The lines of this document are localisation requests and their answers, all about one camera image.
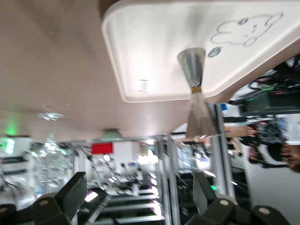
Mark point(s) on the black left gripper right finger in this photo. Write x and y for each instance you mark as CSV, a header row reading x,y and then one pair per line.
x,y
204,194

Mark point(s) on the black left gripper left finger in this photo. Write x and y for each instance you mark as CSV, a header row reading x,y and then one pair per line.
x,y
72,194

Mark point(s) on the steel double jigger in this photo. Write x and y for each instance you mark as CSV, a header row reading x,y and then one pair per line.
x,y
193,68

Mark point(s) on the clear wine glass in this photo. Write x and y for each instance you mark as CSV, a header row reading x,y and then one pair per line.
x,y
50,115

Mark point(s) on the red sign board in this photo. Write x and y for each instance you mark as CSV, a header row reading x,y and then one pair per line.
x,y
102,148

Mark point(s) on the pale green bowl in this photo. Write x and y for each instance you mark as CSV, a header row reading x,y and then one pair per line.
x,y
112,134

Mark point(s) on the blurred background person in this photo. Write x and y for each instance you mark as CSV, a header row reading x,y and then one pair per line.
x,y
281,154

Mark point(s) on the black equipment rack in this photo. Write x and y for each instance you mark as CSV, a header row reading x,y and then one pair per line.
x,y
264,103

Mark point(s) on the white rabbit print tray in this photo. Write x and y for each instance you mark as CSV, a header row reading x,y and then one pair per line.
x,y
152,47

